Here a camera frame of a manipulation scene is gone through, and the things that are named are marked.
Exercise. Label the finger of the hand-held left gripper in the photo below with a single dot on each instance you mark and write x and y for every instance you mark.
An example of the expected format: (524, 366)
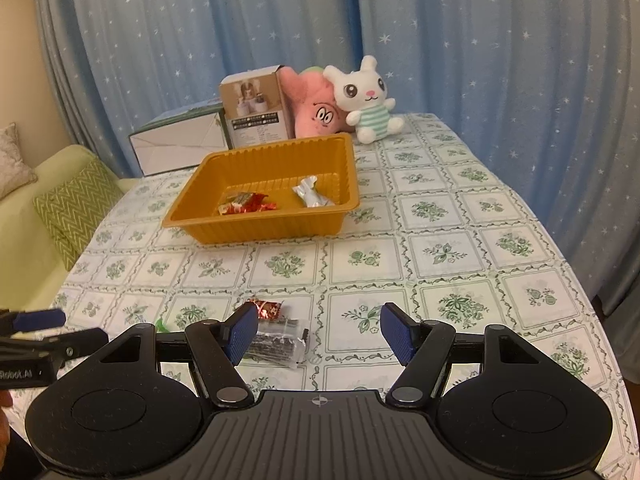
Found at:
(37, 320)
(75, 342)

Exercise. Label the pale yellow sofa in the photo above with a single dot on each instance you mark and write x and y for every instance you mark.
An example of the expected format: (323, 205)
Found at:
(25, 240)

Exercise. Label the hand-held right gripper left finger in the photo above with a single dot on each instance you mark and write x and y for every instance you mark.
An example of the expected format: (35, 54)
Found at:
(242, 335)

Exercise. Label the white bunny plush toy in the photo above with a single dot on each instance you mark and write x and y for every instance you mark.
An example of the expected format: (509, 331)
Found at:
(360, 90)

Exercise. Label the red gold-print snack packet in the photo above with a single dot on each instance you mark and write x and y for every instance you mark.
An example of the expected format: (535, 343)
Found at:
(267, 309)

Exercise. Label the blue star-print curtain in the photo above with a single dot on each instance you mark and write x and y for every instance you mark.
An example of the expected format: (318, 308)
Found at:
(150, 35)

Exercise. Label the grey patterned cushion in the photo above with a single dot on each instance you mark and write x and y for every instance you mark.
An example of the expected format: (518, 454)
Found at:
(12, 160)

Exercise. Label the yellow green candy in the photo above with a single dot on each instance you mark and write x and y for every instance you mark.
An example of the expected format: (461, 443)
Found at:
(236, 199)

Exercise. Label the small red candy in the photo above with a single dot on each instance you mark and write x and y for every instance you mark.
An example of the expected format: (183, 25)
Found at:
(227, 209)
(270, 206)

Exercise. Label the clear packet dark snack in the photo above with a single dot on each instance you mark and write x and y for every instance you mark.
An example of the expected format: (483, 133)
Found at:
(280, 342)

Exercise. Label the white flat cardboard box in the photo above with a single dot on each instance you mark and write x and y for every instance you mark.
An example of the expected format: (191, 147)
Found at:
(175, 145)

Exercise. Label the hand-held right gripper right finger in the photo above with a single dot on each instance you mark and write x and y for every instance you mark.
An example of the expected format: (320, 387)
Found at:
(397, 332)

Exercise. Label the pink plush toy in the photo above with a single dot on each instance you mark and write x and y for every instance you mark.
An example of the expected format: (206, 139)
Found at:
(315, 110)

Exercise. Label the silver foil snack packet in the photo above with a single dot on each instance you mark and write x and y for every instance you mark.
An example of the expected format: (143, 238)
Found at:
(312, 194)

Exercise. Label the orange plastic tray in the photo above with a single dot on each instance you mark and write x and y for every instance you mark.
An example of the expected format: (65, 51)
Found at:
(270, 230)

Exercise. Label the large red snack packet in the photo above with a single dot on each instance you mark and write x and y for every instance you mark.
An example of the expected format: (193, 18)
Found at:
(256, 201)

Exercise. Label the green zigzag cushion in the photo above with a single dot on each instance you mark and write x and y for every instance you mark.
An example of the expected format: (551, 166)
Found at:
(67, 255)
(75, 200)

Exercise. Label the small beige product box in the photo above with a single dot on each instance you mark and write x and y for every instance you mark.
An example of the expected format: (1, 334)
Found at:
(255, 125)

